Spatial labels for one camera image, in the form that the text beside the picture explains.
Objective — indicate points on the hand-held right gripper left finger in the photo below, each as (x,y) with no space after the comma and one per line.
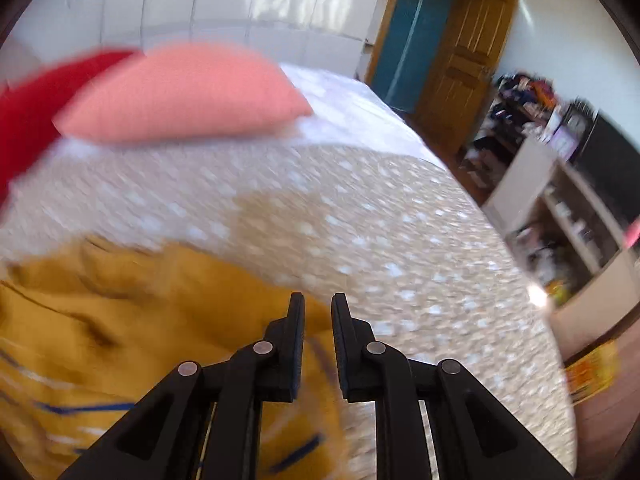
(295,345)

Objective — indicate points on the red embroidered pillow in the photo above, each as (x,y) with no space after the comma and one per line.
(35,110)

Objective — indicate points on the black television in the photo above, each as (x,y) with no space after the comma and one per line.
(610,170)

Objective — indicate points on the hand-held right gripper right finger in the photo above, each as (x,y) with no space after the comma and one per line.
(340,347)

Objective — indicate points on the white glossy wardrobe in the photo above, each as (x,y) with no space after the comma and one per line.
(200,0)

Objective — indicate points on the pile of clothes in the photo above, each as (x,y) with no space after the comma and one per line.
(525,95)

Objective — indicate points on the pink pillow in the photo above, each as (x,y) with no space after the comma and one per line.
(185,95)

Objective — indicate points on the small purple desk clock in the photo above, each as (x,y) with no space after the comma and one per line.
(562,141)

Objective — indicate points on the teal curtain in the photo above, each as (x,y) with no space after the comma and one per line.
(412,40)

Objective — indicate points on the yellow orange bag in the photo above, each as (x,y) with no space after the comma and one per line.
(592,372)

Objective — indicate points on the beige dotted quilted blanket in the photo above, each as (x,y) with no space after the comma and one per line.
(375,210)

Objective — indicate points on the white shelf cabinet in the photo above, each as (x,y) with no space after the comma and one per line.
(525,180)

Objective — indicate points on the white bed sheet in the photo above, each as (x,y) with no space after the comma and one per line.
(345,105)

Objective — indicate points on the dark wooden mantel clock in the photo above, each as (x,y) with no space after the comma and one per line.
(578,122)

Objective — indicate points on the wooden door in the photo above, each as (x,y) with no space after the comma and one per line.
(465,70)

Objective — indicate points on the yellow striped knit sweater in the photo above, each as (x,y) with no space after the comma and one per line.
(100,320)

